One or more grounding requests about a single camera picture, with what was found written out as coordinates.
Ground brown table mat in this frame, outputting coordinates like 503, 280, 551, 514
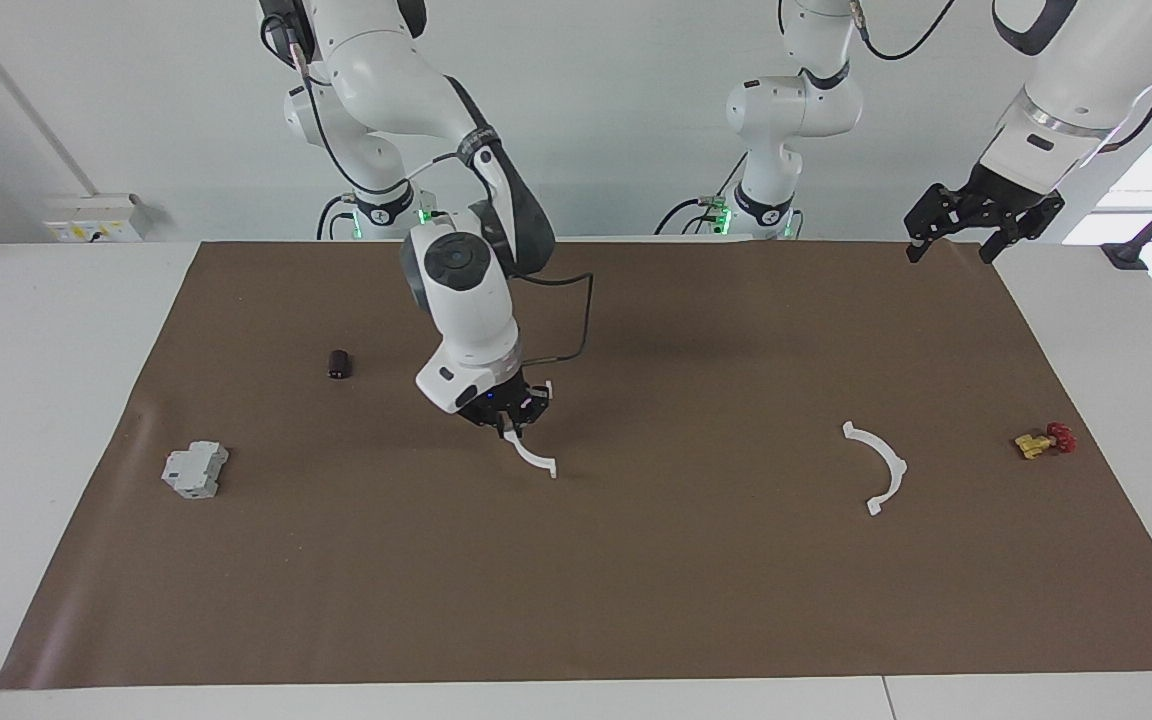
0, 238, 1152, 691

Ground brass valve with red handle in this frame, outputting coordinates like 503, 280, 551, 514
1013, 421, 1078, 462

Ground white circuit breaker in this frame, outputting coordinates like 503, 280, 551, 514
161, 441, 231, 500

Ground black right arm base cable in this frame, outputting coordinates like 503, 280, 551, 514
315, 193, 360, 242

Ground white half pipe clamp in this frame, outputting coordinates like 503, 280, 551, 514
841, 420, 910, 518
501, 380, 560, 480

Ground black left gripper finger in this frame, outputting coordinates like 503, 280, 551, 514
978, 215, 1028, 267
903, 221, 941, 265

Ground white wall socket box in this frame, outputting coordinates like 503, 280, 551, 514
43, 192, 148, 244

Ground black left arm base cable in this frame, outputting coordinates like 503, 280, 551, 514
653, 150, 749, 238

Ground black arm base cable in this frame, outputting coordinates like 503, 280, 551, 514
653, 150, 749, 238
315, 193, 360, 242

